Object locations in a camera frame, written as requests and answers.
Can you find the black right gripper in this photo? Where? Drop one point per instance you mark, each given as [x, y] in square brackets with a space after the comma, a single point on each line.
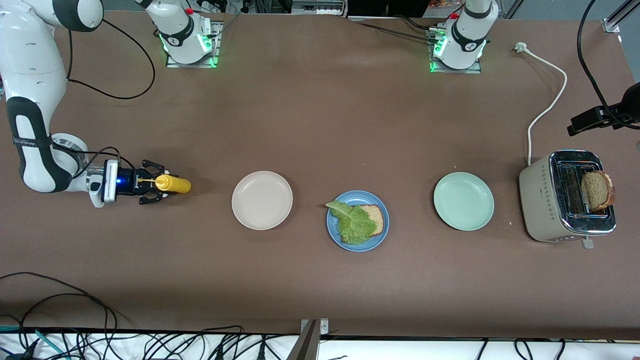
[129, 181]

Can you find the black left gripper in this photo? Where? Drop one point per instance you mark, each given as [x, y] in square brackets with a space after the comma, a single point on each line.
[630, 102]

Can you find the yellow mustard squeeze bottle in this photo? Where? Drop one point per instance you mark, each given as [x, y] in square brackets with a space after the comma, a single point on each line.
[175, 185]

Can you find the blue round plate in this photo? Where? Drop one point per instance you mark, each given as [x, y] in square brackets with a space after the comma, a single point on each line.
[357, 196]

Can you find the green lettuce leaf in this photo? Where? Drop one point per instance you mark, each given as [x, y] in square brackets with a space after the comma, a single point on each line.
[355, 225]

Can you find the brown bread slice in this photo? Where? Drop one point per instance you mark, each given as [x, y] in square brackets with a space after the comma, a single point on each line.
[377, 217]
[597, 190]

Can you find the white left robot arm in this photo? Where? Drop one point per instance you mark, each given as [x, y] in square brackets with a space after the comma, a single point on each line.
[465, 40]

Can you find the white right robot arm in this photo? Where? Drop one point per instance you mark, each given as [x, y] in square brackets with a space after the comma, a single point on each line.
[30, 65]

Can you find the beige round plate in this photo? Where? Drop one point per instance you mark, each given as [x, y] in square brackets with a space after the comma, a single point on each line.
[262, 200]

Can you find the mint green round plate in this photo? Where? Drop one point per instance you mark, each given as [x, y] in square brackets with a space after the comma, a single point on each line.
[463, 201]

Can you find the beige chrome toaster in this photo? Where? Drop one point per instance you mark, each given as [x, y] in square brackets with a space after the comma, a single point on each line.
[542, 205]

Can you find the orange snack bag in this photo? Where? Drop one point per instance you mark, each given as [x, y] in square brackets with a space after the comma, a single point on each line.
[435, 5]

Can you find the grey power strip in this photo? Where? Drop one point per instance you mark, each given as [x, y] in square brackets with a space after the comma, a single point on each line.
[320, 7]

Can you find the aluminium frame profile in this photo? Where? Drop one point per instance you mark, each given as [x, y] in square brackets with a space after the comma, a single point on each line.
[611, 25]

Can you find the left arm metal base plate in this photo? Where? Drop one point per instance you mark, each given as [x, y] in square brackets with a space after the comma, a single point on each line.
[475, 69]

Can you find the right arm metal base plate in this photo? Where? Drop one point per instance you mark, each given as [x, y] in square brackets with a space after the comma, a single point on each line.
[219, 50]

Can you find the small metal table bracket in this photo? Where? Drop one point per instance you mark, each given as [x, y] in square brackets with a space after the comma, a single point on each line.
[324, 327]

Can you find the dark metal post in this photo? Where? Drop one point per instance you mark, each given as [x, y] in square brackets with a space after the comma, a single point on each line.
[305, 347]

